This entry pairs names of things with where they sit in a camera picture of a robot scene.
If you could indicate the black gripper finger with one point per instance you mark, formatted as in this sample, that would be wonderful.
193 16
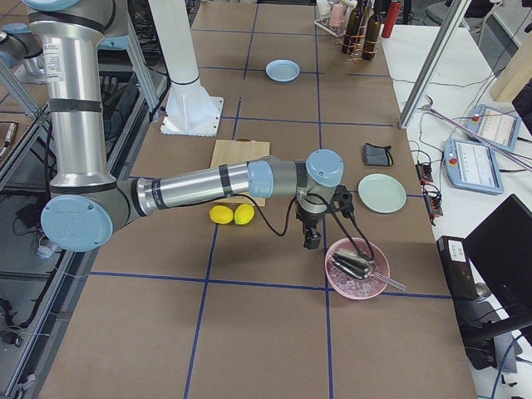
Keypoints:
312 238

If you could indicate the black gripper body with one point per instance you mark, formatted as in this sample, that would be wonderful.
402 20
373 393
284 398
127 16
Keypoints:
305 219

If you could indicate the light blue plate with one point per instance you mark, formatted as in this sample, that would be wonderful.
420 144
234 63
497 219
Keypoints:
282 70

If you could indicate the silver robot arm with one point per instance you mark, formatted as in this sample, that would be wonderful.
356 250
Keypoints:
88 204

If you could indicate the light green plate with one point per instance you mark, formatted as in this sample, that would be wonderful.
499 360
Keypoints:
382 193

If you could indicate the metal scoop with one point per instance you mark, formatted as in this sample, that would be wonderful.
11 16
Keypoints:
360 268

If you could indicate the pink bowl with ice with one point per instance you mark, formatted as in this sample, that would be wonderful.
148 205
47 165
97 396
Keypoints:
350 287

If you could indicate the yellow lemon near board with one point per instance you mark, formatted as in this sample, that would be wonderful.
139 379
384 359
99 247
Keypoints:
244 214

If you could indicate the yellow lemon outer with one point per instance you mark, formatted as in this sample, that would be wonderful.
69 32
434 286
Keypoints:
221 214

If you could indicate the grey folded cloth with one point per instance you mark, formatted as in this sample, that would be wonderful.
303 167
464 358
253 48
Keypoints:
375 155

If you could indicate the wooden cutting board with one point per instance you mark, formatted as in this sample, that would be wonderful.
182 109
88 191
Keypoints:
228 152

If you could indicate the black computer box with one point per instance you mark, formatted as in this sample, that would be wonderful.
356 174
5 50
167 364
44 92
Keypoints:
456 267

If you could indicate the reacher grabber stick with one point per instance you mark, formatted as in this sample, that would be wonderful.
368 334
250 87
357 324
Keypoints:
460 123

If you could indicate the blue teach pendant near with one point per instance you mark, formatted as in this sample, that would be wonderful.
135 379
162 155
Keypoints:
472 166

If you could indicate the blue teach pendant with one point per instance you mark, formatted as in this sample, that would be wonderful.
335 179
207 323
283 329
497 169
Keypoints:
500 127
472 166

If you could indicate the green wine bottle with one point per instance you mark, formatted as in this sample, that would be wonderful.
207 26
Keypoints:
353 24
372 32

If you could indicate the black monitor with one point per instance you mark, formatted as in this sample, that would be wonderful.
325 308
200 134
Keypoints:
500 249

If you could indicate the blue teach pendant far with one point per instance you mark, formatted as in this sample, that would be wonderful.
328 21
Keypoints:
500 127

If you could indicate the red thermos bottle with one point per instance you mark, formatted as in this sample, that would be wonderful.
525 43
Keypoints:
391 18

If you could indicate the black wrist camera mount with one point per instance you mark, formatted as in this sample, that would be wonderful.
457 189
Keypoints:
343 199

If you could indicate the copper wire bottle rack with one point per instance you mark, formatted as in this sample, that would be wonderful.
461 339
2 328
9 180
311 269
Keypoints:
356 50

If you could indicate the aluminium frame post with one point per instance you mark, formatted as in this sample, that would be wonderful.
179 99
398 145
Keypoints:
443 38

